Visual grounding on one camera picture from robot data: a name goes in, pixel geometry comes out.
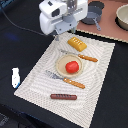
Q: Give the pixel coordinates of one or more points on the woven beige placemat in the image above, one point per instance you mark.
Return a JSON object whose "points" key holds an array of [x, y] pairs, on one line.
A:
{"points": [[37, 86]]}

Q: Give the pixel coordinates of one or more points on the white and blue bottle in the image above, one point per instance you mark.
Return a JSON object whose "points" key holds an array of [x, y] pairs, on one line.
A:
{"points": [[15, 77]]}

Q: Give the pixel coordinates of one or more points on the dark pot lid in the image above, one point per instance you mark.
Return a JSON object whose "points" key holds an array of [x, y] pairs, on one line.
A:
{"points": [[97, 4]]}

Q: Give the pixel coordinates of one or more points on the red toy tomato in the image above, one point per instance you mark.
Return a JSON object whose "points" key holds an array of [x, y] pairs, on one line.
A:
{"points": [[72, 67]]}

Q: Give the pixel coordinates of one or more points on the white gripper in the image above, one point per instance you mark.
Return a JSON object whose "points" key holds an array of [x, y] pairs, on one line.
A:
{"points": [[59, 16]]}

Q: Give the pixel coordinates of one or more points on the brown toy sausage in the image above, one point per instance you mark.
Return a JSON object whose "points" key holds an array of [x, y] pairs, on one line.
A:
{"points": [[63, 96]]}

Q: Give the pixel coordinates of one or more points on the knife with orange handle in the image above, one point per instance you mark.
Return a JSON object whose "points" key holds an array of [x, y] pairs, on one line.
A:
{"points": [[80, 55]]}

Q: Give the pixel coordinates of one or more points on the fork with orange handle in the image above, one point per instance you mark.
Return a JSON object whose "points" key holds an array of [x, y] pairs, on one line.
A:
{"points": [[74, 83]]}

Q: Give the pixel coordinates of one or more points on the beige bowl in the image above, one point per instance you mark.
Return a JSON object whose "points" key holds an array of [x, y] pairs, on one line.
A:
{"points": [[122, 15]]}

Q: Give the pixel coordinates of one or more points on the grey toy frying pan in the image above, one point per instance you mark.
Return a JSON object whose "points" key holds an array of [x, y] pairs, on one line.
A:
{"points": [[93, 16]]}

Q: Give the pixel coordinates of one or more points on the round wooden plate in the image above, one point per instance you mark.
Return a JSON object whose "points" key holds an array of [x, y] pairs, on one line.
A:
{"points": [[62, 61]]}

